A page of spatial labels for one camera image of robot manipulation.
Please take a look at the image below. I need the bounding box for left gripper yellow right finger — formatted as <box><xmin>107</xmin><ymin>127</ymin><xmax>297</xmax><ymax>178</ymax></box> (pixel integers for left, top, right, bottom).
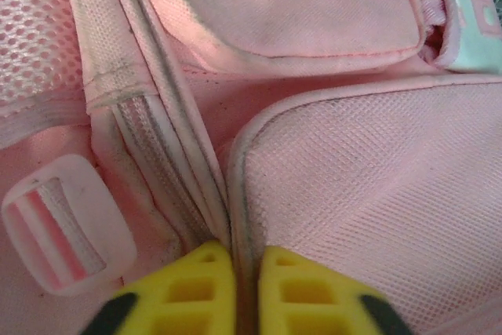
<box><xmin>258</xmin><ymin>246</ymin><xmax>413</xmax><ymax>335</ymax></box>

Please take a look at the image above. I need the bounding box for pink backpack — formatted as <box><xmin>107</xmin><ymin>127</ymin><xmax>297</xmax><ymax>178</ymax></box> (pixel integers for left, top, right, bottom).
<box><xmin>0</xmin><ymin>0</ymin><xmax>502</xmax><ymax>335</ymax></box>

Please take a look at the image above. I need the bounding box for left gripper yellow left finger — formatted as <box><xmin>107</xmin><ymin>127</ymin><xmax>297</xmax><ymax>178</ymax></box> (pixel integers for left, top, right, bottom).
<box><xmin>84</xmin><ymin>239</ymin><xmax>237</xmax><ymax>335</ymax></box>

